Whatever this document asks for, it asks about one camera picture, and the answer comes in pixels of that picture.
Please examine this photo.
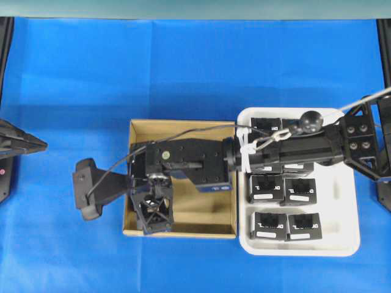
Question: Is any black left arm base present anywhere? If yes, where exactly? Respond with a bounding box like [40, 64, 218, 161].
[0, 157, 13, 203]

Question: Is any white zip tie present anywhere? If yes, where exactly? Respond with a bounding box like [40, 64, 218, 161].
[236, 128, 256, 173]

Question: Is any black product box bottom left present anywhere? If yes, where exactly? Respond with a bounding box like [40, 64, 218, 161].
[250, 212, 288, 241]

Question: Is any black product box top left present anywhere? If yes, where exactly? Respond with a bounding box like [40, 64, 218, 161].
[250, 118, 282, 135]

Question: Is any black thin cable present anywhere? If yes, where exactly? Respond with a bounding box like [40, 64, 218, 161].
[84, 124, 269, 206]

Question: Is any black product box bottom right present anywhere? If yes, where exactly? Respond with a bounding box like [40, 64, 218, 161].
[287, 213, 323, 241]

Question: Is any white plastic tray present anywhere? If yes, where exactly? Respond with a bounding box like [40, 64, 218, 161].
[236, 107, 362, 257]

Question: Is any black product box middle centre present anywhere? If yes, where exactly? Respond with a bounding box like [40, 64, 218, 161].
[282, 162, 314, 176]

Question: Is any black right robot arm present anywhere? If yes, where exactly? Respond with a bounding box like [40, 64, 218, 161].
[134, 95, 390, 234]

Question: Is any black right frame post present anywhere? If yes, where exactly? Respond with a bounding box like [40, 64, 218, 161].
[376, 18, 391, 87]

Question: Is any black product box lower centre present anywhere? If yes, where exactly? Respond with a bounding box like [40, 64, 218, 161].
[280, 178, 317, 206]

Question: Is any blue table cloth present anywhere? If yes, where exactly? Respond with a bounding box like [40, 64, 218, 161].
[1, 18, 390, 292]

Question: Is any open brown cardboard box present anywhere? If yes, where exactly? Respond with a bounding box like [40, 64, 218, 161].
[129, 119, 237, 239]

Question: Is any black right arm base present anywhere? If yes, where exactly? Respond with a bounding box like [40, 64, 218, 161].
[376, 181, 391, 212]

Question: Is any black left frame post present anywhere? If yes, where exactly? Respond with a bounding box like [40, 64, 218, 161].
[0, 16, 15, 92]

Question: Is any grey white cable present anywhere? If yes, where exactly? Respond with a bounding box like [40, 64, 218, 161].
[250, 87, 391, 151]

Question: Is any black small product box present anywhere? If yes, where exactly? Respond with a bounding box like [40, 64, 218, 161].
[129, 153, 148, 195]

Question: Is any black product box top middle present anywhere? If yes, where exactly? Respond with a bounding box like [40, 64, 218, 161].
[281, 118, 299, 128]

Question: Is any black product box middle left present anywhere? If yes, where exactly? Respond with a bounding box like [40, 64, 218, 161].
[250, 165, 274, 175]

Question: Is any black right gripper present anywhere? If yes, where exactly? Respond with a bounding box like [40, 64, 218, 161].
[130, 137, 233, 234]

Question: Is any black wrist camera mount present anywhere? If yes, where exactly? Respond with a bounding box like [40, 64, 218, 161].
[72, 158, 129, 221]

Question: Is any black product box lower left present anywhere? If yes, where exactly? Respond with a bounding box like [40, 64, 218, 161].
[249, 175, 284, 203]

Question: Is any black frame post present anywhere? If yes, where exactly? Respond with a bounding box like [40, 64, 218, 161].
[0, 16, 15, 92]
[376, 18, 391, 87]

